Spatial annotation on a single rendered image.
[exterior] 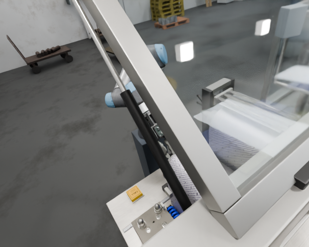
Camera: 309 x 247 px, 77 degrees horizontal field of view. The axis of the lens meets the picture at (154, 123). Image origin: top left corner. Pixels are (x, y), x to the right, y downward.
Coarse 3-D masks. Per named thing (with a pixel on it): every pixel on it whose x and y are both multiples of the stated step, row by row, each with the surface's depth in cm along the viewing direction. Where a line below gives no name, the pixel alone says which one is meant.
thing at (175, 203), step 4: (168, 184) 81; (168, 188) 84; (172, 192) 81; (172, 200) 87; (176, 200) 82; (172, 204) 91; (176, 204) 85; (176, 208) 88; (180, 208) 82; (180, 212) 85
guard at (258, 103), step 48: (144, 0) 27; (192, 0) 29; (240, 0) 32; (288, 0) 36; (192, 48) 27; (240, 48) 29; (288, 48) 32; (192, 96) 25; (240, 96) 27; (288, 96) 29; (240, 144) 24; (288, 144) 26
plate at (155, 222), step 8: (152, 208) 90; (144, 216) 88; (152, 216) 87; (160, 216) 87; (168, 216) 86; (136, 224) 86; (152, 224) 84; (160, 224) 84; (136, 232) 84; (144, 232) 82; (152, 232) 82; (144, 240) 80
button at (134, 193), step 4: (132, 188) 113; (136, 188) 112; (128, 192) 111; (132, 192) 111; (136, 192) 110; (140, 192) 110; (132, 196) 109; (136, 196) 108; (140, 196) 110; (132, 200) 107
